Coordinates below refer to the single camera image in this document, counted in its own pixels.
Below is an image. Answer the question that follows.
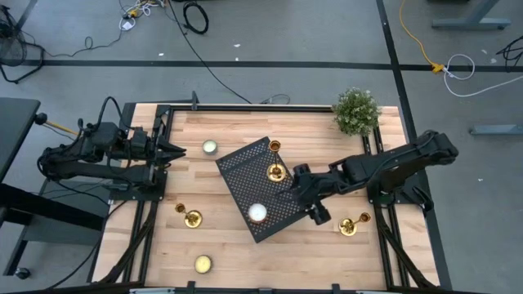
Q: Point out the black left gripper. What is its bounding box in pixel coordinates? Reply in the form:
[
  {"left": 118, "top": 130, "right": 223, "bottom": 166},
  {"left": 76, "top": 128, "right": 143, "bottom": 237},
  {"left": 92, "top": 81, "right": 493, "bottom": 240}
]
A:
[{"left": 129, "top": 127, "right": 187, "bottom": 167}]

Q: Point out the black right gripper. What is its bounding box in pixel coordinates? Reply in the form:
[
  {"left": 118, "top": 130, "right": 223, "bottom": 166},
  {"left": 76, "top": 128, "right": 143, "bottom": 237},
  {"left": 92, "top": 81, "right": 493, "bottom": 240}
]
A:
[{"left": 279, "top": 163, "right": 332, "bottom": 226}]

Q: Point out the gold metal candlestick holder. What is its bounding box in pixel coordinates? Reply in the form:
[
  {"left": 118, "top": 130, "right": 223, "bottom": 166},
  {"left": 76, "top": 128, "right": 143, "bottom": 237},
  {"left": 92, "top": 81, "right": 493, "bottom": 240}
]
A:
[
  {"left": 266, "top": 140, "right": 287, "bottom": 184},
  {"left": 174, "top": 203, "right": 203, "bottom": 229},
  {"left": 337, "top": 212, "right": 373, "bottom": 238}
]

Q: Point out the yellow candle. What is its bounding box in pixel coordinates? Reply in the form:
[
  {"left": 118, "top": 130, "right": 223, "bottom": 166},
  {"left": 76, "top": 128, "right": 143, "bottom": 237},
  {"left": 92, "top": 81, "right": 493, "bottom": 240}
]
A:
[{"left": 194, "top": 255, "right": 213, "bottom": 274}]

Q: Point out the black perforated metal shelf riser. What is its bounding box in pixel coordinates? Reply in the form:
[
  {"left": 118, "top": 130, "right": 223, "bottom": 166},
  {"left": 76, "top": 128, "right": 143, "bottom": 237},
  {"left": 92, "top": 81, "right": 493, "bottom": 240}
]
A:
[{"left": 215, "top": 136, "right": 314, "bottom": 244}]

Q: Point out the green potted artificial plant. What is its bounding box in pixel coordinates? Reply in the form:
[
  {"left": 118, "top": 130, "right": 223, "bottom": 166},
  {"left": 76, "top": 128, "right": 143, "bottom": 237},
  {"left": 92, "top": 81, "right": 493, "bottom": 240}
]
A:
[{"left": 331, "top": 87, "right": 382, "bottom": 138}]

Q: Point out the black rolling stand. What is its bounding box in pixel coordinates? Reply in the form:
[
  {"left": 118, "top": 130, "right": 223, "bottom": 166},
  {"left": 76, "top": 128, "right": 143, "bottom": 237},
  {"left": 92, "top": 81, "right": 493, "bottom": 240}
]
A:
[{"left": 0, "top": 181, "right": 106, "bottom": 281}]

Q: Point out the black desk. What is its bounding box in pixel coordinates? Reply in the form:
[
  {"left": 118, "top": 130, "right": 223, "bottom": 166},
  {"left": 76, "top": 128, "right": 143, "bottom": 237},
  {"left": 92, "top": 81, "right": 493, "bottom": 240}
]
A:
[{"left": 0, "top": 96, "right": 42, "bottom": 183}]

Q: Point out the black floor fan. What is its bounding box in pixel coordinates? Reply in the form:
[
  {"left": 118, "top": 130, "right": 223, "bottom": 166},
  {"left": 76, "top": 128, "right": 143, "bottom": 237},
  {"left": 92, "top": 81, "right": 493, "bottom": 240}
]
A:
[{"left": 0, "top": 3, "right": 46, "bottom": 85}]

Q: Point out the grey desk foot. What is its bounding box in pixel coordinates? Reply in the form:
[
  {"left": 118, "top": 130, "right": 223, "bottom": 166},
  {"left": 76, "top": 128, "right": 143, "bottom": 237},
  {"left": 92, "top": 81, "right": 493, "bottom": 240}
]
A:
[
  {"left": 431, "top": 0, "right": 512, "bottom": 32},
  {"left": 468, "top": 124, "right": 523, "bottom": 137}
]

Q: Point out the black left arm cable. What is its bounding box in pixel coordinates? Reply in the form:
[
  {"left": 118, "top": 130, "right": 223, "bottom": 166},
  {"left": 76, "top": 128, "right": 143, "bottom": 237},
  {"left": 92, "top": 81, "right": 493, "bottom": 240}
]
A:
[{"left": 96, "top": 96, "right": 124, "bottom": 131}]

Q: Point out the long black floor cable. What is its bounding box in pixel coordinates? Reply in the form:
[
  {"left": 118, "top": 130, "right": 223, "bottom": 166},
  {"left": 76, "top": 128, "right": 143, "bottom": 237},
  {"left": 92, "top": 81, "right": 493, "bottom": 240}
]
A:
[{"left": 166, "top": 0, "right": 253, "bottom": 105}]

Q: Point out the black aluminium rig frame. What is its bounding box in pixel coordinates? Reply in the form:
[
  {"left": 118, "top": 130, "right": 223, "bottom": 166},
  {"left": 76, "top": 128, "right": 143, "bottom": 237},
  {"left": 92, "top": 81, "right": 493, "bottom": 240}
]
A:
[{"left": 87, "top": 91, "right": 454, "bottom": 294}]

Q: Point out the grey cable loop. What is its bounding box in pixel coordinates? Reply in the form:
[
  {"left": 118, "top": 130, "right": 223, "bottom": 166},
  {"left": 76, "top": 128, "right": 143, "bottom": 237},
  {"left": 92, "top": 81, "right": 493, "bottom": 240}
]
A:
[{"left": 259, "top": 93, "right": 292, "bottom": 105}]

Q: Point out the coiled black cable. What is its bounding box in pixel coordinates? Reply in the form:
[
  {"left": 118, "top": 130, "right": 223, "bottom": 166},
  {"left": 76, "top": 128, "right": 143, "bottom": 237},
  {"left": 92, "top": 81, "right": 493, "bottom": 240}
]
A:
[{"left": 181, "top": 1, "right": 210, "bottom": 35}]

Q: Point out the black fan cable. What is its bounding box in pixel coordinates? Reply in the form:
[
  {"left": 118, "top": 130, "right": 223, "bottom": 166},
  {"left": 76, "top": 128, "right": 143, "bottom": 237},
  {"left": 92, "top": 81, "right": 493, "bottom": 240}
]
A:
[{"left": 42, "top": 30, "right": 123, "bottom": 59}]

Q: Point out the yellow extension cable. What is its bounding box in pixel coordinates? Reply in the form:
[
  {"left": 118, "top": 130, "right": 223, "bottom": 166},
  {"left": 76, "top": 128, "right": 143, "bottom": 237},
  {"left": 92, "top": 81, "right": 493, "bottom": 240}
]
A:
[{"left": 398, "top": 0, "right": 445, "bottom": 74}]

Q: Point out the white floor cable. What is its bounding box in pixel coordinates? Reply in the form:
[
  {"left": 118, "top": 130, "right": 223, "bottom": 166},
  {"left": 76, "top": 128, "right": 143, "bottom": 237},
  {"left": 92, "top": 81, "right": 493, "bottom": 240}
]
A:
[{"left": 442, "top": 53, "right": 523, "bottom": 99}]

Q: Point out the black cable bundle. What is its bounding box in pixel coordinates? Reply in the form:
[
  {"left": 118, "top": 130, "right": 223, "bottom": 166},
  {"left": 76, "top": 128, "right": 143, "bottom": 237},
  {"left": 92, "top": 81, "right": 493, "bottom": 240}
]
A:
[{"left": 495, "top": 34, "right": 523, "bottom": 69}]

